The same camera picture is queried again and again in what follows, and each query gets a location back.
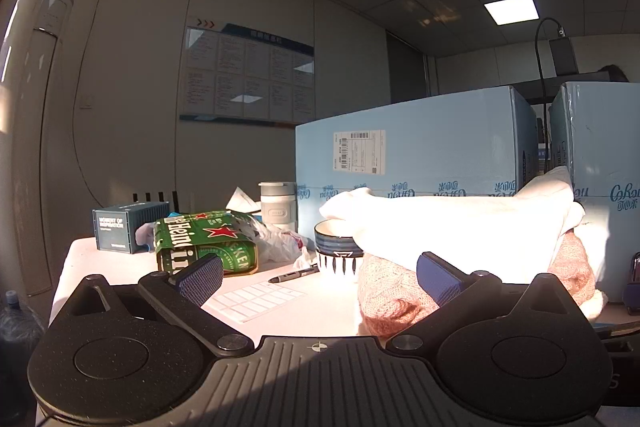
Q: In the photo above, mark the large light blue box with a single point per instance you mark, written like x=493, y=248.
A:
x=600, y=147

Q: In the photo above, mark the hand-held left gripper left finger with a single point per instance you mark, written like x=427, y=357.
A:
x=200, y=279

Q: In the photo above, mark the pink knit sweater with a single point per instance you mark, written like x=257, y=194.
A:
x=390, y=297

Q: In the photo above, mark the white label sheet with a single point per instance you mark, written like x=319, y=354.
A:
x=255, y=302

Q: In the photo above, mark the blue water jug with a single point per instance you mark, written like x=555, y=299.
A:
x=20, y=347

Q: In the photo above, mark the green beer carton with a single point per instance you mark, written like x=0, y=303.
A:
x=205, y=242

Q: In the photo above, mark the blue striped ceramic bowl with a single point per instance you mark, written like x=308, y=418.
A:
x=336, y=252

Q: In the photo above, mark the blue-grey tissue box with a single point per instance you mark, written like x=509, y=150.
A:
x=120, y=227

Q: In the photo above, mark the white lidded tumbler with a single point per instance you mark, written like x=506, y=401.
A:
x=279, y=207

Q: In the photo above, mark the white black-trimmed t-shirt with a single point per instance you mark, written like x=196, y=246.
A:
x=450, y=227

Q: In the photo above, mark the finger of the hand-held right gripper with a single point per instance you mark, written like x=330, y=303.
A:
x=620, y=333

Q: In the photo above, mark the wall switch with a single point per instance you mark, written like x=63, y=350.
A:
x=87, y=102

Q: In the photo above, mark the light blue box with label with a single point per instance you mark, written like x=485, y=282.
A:
x=425, y=142

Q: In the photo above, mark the black pen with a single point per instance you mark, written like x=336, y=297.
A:
x=292, y=276

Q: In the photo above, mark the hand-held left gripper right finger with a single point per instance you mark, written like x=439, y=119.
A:
x=440, y=282

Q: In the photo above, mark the black adapter box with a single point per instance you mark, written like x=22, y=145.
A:
x=565, y=54

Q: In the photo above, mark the wall notice board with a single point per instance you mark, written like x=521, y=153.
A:
x=245, y=72

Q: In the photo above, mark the ceiling light panel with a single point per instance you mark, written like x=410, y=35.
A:
x=511, y=10

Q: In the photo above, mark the white tissue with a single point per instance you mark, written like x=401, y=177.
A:
x=242, y=202

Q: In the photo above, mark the white standing air conditioner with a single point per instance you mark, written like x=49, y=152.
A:
x=35, y=107

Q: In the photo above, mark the black antenna router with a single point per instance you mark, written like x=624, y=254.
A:
x=161, y=199

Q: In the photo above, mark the white plastic bag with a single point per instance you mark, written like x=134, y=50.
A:
x=277, y=242

